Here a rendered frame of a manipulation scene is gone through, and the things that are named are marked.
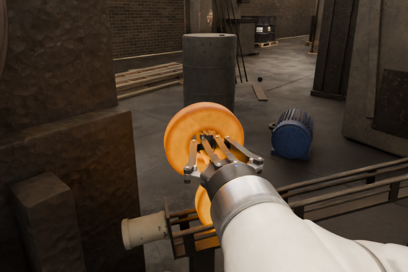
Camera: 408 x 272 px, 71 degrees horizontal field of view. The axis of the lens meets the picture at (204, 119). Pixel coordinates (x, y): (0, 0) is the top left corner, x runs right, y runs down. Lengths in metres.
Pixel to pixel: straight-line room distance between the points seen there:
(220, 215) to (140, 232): 0.31
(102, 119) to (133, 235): 0.26
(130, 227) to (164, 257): 0.92
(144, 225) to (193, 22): 4.24
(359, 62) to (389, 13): 0.42
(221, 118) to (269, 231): 0.29
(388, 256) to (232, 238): 0.16
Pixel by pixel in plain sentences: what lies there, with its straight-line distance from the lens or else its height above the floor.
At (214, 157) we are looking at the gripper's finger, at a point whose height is 0.88.
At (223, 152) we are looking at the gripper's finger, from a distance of 0.47.
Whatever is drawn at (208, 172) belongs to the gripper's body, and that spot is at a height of 0.88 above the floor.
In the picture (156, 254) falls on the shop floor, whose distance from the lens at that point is 1.55.
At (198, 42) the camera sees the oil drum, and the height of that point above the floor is 0.82.
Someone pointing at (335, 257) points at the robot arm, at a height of 0.90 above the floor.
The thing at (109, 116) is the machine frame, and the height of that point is 0.87.
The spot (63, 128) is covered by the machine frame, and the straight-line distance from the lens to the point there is 0.65.
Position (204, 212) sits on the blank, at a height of 0.70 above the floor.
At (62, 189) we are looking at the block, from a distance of 0.58.
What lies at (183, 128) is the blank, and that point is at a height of 0.89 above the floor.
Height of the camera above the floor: 1.09
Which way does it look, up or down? 20 degrees down
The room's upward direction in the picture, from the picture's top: straight up
